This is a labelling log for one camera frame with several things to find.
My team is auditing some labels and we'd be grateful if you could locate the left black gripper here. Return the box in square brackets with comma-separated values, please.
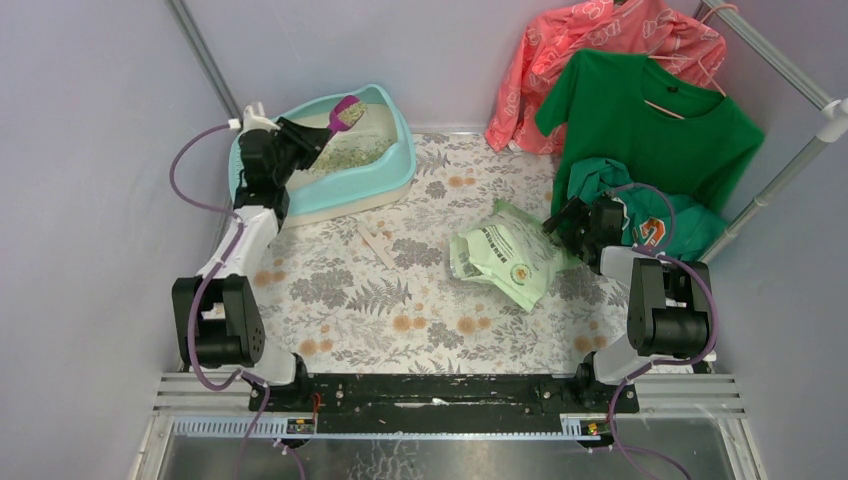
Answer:
[267, 117, 329, 187]

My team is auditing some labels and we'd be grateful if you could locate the purple litter scoop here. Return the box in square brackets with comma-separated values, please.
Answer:
[328, 95, 368, 134]

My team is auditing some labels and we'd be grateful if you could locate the green cat litter bag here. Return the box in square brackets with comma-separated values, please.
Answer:
[449, 199, 580, 312]

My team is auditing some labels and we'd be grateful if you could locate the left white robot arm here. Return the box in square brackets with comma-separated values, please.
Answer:
[171, 104, 340, 411]

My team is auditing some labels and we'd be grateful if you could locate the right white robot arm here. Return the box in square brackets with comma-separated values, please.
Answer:
[543, 196, 716, 412]

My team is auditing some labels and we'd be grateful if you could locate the green litter pile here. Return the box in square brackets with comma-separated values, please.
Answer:
[306, 134, 394, 176]

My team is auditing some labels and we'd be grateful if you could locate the teal cat litter box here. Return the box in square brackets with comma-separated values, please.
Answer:
[228, 84, 416, 232]

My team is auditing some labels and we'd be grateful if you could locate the green jersey with orange logo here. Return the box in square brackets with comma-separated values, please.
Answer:
[566, 158, 727, 261]

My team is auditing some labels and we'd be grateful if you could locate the green t-shirt on hanger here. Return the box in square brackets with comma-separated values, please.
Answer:
[534, 49, 764, 212]

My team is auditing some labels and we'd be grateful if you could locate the pink clothes hanger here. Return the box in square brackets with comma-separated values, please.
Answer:
[643, 3, 740, 121]

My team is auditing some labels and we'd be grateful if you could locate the floral patterned mat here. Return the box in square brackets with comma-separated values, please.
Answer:
[254, 133, 629, 374]

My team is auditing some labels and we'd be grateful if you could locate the pink patterned garment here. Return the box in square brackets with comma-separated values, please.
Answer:
[484, 0, 726, 154]

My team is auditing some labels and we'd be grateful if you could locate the metal clothes rack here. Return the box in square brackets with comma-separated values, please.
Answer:
[669, 0, 848, 364]

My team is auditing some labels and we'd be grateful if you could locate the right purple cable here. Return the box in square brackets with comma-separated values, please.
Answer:
[602, 182, 720, 480]

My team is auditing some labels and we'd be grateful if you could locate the purple cable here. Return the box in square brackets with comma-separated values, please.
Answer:
[602, 182, 720, 480]
[168, 121, 273, 480]

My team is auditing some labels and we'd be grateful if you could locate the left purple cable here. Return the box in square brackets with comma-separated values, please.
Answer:
[168, 121, 273, 480]

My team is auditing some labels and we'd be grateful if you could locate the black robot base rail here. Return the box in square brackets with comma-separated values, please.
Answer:
[248, 374, 640, 434]

